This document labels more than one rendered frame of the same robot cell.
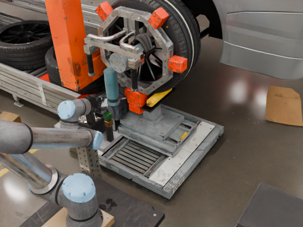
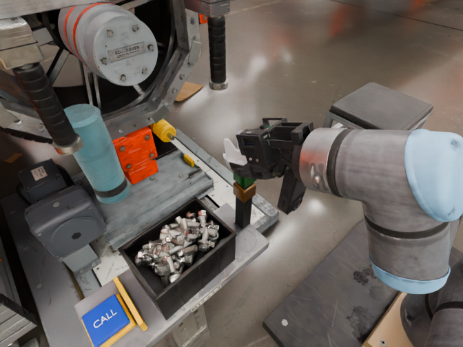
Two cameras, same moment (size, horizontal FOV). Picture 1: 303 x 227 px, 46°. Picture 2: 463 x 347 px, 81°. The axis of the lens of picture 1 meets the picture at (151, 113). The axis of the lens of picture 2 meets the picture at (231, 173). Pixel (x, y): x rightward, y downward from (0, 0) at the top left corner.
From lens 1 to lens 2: 1.94 m
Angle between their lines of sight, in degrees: 56
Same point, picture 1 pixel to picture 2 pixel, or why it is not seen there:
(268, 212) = (378, 112)
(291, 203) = (364, 96)
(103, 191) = (333, 285)
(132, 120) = (118, 208)
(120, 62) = (138, 43)
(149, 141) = (177, 202)
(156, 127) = (162, 179)
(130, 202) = (361, 242)
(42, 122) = not seen: outside the picture
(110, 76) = (99, 125)
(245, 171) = not seen: hidden behind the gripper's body
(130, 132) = (138, 225)
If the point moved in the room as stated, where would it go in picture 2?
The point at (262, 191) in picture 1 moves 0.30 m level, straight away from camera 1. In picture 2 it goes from (346, 107) to (292, 89)
